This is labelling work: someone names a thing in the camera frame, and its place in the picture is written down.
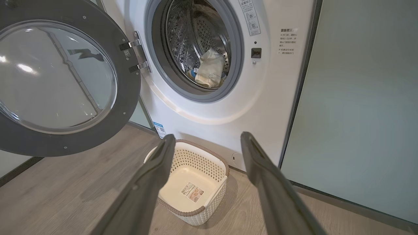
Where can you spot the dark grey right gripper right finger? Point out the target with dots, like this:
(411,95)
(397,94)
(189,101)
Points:
(277,195)

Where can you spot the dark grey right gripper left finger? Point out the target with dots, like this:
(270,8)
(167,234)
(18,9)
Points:
(143,195)

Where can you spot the dark grey round washer door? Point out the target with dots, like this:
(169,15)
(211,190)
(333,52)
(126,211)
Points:
(127,98)

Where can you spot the blue garment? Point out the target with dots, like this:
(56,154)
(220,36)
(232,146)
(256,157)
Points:
(223,75)

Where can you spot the cream yellow garment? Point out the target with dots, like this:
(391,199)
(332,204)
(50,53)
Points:
(210,70)

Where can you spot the basket product label sticker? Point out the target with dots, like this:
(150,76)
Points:
(192,192)

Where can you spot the white perforated laundry basket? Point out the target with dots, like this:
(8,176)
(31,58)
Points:
(196,153)

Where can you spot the white front-load washing machine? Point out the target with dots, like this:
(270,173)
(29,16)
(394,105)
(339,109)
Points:
(261,98)

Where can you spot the metal door hinge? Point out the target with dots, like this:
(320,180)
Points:
(138,55)

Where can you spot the round drain filter cover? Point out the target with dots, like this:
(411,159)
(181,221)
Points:
(237,158)

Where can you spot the blue energy label sticker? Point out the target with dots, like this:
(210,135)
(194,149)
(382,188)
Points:
(160,130)

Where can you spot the wide pale green cabinet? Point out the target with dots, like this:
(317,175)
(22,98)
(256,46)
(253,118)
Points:
(359,98)

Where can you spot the white instruction sticker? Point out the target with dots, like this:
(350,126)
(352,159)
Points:
(250,16)

